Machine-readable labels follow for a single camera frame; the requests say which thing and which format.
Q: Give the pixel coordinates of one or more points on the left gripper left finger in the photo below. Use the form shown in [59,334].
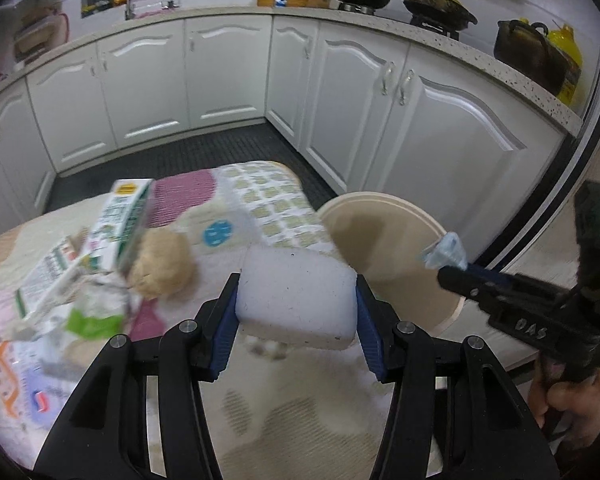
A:
[190,353]

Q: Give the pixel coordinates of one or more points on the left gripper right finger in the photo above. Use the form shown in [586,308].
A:
[401,354]

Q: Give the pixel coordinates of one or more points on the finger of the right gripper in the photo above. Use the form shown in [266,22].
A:
[459,282]
[483,276]

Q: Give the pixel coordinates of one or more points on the green white plastic wrapper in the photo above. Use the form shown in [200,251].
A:
[95,307]

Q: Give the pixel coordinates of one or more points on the white sponge block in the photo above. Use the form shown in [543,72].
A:
[297,297]

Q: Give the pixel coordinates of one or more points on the orange white snack bag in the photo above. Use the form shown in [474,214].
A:
[35,381]

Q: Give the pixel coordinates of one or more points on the beige round trash bin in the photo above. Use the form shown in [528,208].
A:
[382,237]

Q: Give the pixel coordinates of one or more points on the white lower kitchen cabinets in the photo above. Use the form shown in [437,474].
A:
[371,104]

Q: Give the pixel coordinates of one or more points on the person's right hand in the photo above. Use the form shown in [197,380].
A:
[580,401]

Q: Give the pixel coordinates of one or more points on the patterned quilted tablecloth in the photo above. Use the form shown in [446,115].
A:
[276,412]

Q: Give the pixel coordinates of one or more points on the white green medicine box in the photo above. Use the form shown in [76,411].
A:
[49,282]

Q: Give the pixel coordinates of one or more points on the green white milk carton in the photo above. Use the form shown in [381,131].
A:
[111,245]

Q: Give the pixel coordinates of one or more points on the yellow kettle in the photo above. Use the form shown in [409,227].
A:
[563,40]

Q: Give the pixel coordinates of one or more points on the yellow lidded wok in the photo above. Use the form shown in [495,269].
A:
[445,17]

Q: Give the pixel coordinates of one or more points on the white perforated shelf rack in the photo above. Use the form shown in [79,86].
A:
[42,26]

